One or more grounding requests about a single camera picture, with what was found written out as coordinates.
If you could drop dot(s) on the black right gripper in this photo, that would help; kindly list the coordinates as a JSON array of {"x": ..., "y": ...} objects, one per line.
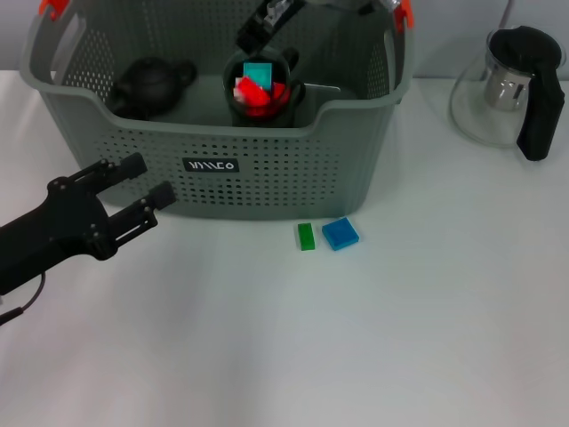
[{"x": 289, "y": 11}]

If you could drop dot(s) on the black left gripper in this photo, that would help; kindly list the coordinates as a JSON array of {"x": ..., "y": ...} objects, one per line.
[{"x": 58, "y": 236}]

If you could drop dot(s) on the teal square toy plate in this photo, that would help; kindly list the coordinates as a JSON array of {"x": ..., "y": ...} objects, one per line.
[{"x": 258, "y": 74}]

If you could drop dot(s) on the long red toy brick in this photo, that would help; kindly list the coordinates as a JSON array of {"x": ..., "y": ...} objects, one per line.
[{"x": 251, "y": 91}]

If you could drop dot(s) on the green toy brick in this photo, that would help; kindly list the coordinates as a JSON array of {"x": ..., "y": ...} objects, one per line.
[{"x": 306, "y": 236}]

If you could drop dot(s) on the blue square toy plate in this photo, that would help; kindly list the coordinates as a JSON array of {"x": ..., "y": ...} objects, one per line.
[{"x": 341, "y": 233}]

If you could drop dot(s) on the grey perforated storage basket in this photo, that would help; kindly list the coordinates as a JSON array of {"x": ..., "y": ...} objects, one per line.
[{"x": 266, "y": 178}]

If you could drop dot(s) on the black clay teapot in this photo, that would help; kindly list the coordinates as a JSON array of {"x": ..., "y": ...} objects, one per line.
[{"x": 151, "y": 84}]

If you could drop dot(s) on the metal right wrist connector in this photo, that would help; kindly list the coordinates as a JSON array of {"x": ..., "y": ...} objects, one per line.
[{"x": 378, "y": 4}]

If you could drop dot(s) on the orange basket latch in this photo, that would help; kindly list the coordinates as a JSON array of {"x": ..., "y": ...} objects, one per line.
[
  {"x": 404, "y": 18},
  {"x": 53, "y": 6}
]

